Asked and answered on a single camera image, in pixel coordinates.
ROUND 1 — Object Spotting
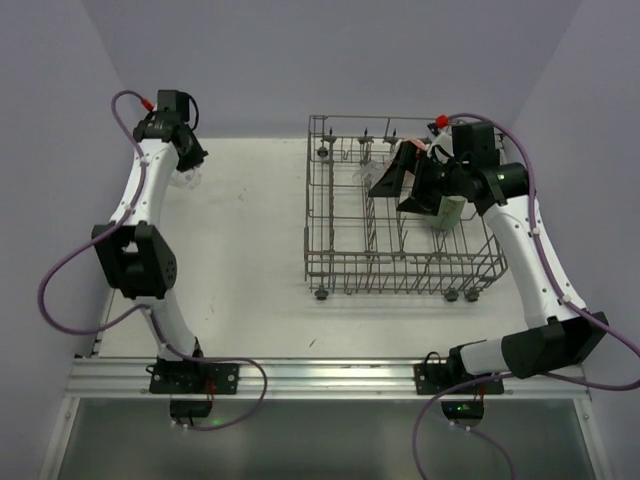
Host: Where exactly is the green ceramic mug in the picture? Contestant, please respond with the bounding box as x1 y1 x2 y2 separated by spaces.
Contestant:
425 196 466 231

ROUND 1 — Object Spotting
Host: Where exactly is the clear glass front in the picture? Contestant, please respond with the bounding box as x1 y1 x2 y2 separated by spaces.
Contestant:
169 168 202 190

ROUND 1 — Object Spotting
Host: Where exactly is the clear glass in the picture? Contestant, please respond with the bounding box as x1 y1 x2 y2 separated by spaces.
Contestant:
169 168 202 190
352 161 386 186

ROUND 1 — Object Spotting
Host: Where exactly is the pink ceramic mug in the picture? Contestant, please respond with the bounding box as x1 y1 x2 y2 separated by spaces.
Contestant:
387 138 431 178

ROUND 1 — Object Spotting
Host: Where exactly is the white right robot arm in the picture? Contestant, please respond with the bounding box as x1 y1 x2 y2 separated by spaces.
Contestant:
369 139 608 386

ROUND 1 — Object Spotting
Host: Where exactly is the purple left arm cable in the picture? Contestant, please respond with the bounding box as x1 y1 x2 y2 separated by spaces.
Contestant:
38 89 269 432

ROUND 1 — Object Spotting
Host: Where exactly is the grey wire dish rack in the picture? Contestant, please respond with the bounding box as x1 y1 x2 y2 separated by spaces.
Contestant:
304 114 508 302

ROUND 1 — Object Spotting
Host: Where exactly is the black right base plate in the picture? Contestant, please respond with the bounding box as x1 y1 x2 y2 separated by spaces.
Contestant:
413 362 505 395

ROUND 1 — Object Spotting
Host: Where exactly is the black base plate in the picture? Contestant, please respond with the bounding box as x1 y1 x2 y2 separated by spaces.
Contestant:
413 362 505 395
146 359 240 395

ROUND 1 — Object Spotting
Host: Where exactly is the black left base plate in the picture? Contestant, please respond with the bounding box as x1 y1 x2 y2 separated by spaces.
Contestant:
146 359 240 395

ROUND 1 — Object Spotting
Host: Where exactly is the aluminium mounting rail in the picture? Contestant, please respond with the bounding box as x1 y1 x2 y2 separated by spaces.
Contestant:
64 357 590 400

